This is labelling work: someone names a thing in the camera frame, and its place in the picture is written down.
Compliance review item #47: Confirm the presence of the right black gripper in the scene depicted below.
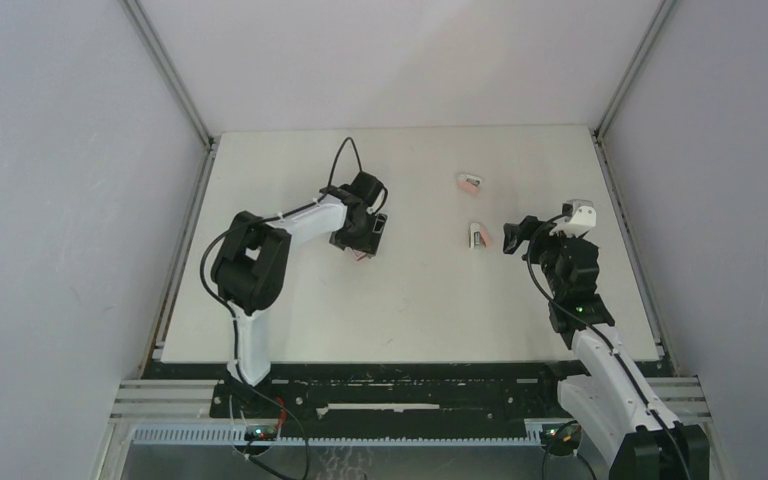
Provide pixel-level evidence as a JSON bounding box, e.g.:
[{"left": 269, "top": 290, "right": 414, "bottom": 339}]
[{"left": 504, "top": 216, "right": 584, "bottom": 299}]

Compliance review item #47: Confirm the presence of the red white staple box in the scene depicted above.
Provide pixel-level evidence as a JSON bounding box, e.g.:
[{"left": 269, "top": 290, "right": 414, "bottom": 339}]
[{"left": 351, "top": 250, "right": 371, "bottom": 261}]

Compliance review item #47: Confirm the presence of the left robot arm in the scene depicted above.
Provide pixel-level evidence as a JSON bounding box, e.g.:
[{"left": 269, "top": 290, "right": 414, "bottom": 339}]
[{"left": 199, "top": 172, "right": 389, "bottom": 417}]

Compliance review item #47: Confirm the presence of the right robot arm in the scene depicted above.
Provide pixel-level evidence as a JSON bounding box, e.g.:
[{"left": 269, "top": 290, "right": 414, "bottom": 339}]
[{"left": 503, "top": 215, "right": 711, "bottom": 479}]

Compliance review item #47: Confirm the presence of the right circuit board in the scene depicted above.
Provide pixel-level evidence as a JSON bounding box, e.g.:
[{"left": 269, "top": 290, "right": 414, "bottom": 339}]
[{"left": 546, "top": 424, "right": 581, "bottom": 447}]

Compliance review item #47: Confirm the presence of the circuit board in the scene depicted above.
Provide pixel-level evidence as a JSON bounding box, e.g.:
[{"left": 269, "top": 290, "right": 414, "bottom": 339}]
[
  {"left": 546, "top": 424, "right": 581, "bottom": 447},
  {"left": 244, "top": 426, "right": 279, "bottom": 443}
]

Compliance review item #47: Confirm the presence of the left circuit board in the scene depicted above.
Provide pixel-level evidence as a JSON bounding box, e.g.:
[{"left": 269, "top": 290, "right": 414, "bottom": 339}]
[{"left": 244, "top": 426, "right": 279, "bottom": 443}]

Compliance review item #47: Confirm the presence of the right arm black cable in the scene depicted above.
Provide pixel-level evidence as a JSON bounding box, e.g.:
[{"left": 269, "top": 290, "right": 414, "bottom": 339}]
[{"left": 524, "top": 213, "right": 693, "bottom": 480}]

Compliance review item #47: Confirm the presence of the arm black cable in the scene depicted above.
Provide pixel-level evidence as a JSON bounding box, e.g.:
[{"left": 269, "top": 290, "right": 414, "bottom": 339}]
[
  {"left": 524, "top": 213, "right": 693, "bottom": 480},
  {"left": 199, "top": 137, "right": 389, "bottom": 480}
]

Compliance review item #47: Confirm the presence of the right corner aluminium post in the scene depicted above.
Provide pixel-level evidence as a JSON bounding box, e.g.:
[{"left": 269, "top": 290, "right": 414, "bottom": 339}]
[{"left": 593, "top": 0, "right": 680, "bottom": 143}]

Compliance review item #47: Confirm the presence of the corner aluminium post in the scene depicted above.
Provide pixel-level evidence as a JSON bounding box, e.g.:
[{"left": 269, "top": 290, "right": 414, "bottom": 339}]
[
  {"left": 118, "top": 0, "right": 214, "bottom": 150},
  {"left": 593, "top": 0, "right": 680, "bottom": 143}
]

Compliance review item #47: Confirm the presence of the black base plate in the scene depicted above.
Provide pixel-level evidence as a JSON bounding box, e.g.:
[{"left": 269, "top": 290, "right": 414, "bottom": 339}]
[{"left": 142, "top": 360, "right": 586, "bottom": 440}]

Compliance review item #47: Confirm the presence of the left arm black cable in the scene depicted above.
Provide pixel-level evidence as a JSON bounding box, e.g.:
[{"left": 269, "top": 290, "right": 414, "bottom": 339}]
[{"left": 199, "top": 137, "right": 389, "bottom": 480}]

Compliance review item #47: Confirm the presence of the aluminium rail frame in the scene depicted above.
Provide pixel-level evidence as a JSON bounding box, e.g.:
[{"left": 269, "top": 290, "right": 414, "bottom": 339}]
[{"left": 108, "top": 377, "right": 713, "bottom": 425}]

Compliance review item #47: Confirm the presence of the white cable duct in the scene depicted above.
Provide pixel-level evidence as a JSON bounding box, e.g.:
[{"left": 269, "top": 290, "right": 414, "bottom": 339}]
[{"left": 130, "top": 425, "right": 548, "bottom": 447}]

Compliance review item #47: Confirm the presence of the left corner aluminium post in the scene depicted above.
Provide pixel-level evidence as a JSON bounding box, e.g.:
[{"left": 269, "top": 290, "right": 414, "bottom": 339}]
[{"left": 118, "top": 0, "right": 214, "bottom": 150}]

